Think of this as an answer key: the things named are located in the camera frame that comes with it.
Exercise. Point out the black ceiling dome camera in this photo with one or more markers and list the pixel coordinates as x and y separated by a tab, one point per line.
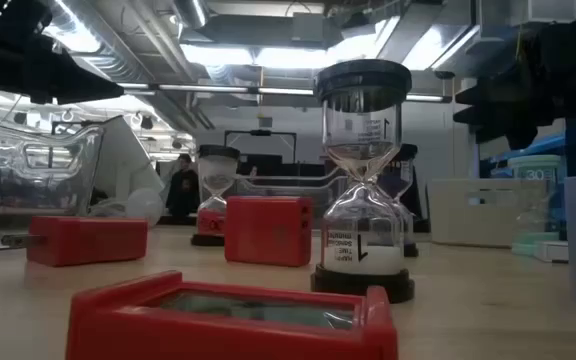
444	75

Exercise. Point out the red charger with prongs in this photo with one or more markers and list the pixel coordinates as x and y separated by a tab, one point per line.
88	240

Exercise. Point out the mint-capped hourglass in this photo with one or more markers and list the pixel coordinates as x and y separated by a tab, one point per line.
535	167

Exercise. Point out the linear ceiling light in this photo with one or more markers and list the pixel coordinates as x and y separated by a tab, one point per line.
288	91

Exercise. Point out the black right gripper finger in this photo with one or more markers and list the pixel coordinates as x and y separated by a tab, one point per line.
508	127
493	94

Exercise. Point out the black background rig frame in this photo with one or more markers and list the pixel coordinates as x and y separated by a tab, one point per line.
260	133

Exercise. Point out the black-capped hourglass white sand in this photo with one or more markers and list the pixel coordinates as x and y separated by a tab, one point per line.
363	260

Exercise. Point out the white block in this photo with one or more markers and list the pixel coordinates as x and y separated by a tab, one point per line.
553	252

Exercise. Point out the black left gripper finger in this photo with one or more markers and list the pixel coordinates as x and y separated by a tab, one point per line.
43	75

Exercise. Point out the red charger cube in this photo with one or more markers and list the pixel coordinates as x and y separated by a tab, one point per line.
268	232

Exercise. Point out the black-capped hourglass red sand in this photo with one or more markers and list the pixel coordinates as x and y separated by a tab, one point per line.
211	222

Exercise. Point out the person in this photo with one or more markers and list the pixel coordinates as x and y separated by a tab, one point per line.
183	190

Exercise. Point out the white cylindrical lamp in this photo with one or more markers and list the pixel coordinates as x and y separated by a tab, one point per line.
123	165

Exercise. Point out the red digital clock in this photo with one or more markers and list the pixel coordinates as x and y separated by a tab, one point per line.
118	325

